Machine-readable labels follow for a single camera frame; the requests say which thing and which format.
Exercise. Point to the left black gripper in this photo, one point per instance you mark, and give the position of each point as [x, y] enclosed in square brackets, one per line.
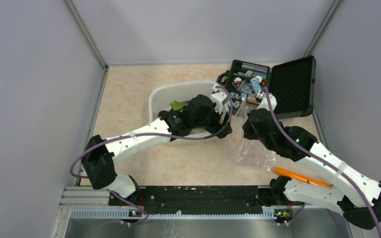
[218, 129]

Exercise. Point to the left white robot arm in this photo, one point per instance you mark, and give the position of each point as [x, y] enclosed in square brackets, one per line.
[102, 155]

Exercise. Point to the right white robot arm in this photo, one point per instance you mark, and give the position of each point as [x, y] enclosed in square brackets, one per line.
[351, 194]

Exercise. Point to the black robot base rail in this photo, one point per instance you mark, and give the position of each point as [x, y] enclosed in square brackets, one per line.
[207, 200]

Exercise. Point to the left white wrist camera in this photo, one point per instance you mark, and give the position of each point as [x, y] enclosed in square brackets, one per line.
[221, 98]

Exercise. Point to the black poker chip case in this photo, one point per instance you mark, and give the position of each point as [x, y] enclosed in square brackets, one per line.
[291, 83]

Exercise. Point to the clear zip top bag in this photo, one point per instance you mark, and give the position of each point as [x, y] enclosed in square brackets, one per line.
[244, 152]

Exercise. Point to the white plastic tub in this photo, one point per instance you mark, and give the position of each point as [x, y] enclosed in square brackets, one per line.
[161, 98]

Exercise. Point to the orange marker pen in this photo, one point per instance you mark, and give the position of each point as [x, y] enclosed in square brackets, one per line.
[286, 173]

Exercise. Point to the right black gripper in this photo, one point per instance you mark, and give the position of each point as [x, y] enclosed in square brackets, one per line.
[247, 132]

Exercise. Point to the green toy leaf vegetable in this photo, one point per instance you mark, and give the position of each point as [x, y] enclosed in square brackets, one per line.
[178, 106]

